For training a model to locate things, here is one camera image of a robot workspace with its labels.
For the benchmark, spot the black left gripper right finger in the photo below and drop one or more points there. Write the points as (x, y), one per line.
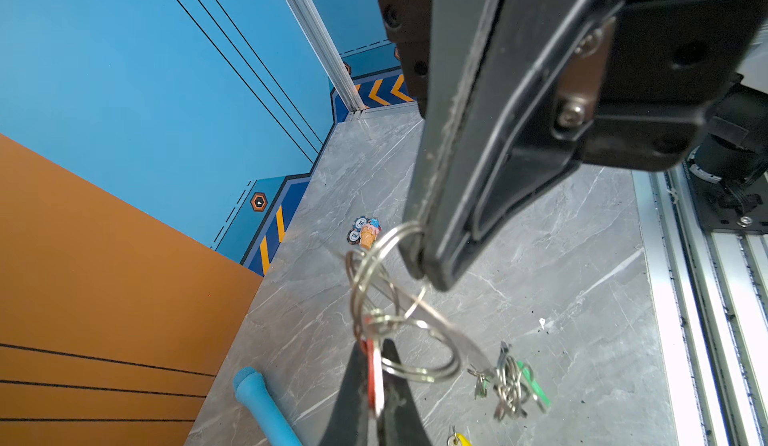
(399, 421)

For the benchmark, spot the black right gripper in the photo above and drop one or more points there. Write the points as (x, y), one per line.
(515, 94)

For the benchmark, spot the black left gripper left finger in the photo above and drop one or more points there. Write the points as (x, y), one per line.
(348, 424)

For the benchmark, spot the yellow tagged key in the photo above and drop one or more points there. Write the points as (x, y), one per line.
(457, 439)

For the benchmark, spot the green tagged key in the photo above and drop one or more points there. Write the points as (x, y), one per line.
(514, 384)

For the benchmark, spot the keyring with coloured keys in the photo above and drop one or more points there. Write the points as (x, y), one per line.
(380, 308)

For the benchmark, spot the red tagged key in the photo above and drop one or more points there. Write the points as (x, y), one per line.
(375, 377)

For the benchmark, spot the light blue plastic tube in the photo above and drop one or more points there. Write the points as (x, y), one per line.
(251, 392)

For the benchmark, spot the small colourful toy figure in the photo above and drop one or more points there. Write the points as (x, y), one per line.
(364, 232)

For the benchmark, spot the aluminium corner post right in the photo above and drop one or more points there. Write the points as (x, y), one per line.
(315, 31)

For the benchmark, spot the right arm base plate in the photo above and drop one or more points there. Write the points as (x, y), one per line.
(720, 209)

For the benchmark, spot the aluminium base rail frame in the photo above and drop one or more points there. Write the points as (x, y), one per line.
(709, 291)

